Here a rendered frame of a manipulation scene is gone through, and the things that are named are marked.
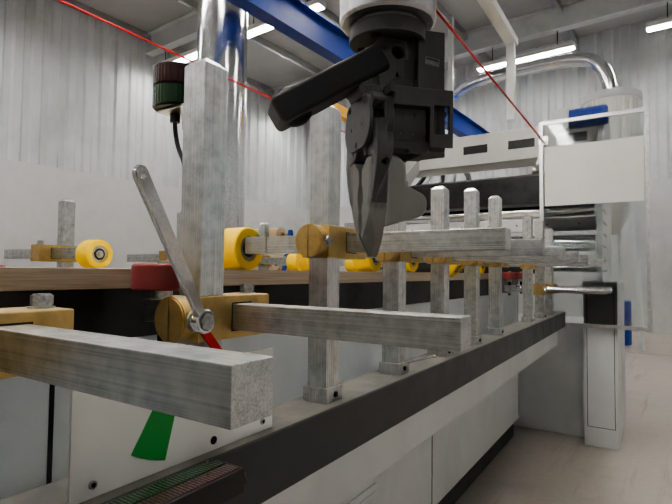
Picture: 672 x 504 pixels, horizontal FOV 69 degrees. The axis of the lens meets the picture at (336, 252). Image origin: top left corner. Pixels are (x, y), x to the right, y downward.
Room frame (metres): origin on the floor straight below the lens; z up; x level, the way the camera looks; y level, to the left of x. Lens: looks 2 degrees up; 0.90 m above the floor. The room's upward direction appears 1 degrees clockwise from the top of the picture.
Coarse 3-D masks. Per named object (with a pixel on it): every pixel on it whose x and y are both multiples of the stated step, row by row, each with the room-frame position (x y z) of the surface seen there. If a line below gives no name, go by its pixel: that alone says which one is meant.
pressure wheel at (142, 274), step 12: (132, 264) 0.65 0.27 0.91; (144, 264) 0.62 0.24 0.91; (156, 264) 0.62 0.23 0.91; (168, 264) 0.63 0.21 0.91; (132, 276) 0.64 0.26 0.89; (144, 276) 0.62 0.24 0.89; (156, 276) 0.62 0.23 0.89; (168, 276) 0.63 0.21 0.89; (132, 288) 0.64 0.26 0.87; (144, 288) 0.62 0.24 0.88; (156, 288) 0.62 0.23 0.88; (168, 288) 0.63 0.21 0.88
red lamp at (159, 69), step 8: (160, 64) 0.56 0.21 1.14; (168, 64) 0.56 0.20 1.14; (176, 64) 0.56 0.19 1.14; (184, 64) 0.56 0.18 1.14; (160, 72) 0.56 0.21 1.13; (168, 72) 0.56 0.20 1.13; (176, 72) 0.56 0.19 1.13; (184, 72) 0.56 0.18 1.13; (160, 80) 0.56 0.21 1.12; (168, 80) 0.56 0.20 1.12; (176, 80) 0.56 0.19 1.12
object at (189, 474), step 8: (208, 464) 0.51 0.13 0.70; (216, 464) 0.51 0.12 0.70; (224, 464) 0.51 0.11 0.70; (184, 472) 0.49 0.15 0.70; (192, 472) 0.49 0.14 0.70; (200, 472) 0.49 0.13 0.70; (168, 480) 0.47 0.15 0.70; (176, 480) 0.47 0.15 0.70; (184, 480) 0.47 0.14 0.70; (144, 488) 0.45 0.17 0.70; (152, 488) 0.45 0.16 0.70; (160, 488) 0.45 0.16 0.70; (168, 488) 0.45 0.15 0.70; (128, 496) 0.43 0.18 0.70; (136, 496) 0.43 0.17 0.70; (144, 496) 0.43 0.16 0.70
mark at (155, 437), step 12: (156, 420) 0.49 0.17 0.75; (168, 420) 0.50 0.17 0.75; (144, 432) 0.47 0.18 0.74; (156, 432) 0.49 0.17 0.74; (168, 432) 0.50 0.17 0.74; (144, 444) 0.48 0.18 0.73; (156, 444) 0.49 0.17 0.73; (168, 444) 0.50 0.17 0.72; (144, 456) 0.48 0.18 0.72; (156, 456) 0.49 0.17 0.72
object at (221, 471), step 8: (208, 472) 0.49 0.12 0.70; (216, 472) 0.49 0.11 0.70; (224, 472) 0.49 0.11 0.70; (192, 480) 0.47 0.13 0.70; (200, 480) 0.47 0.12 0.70; (208, 480) 0.47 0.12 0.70; (176, 488) 0.45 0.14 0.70; (184, 488) 0.45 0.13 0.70; (192, 488) 0.45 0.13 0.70; (152, 496) 0.44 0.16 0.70; (160, 496) 0.44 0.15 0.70; (168, 496) 0.44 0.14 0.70; (176, 496) 0.44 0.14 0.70
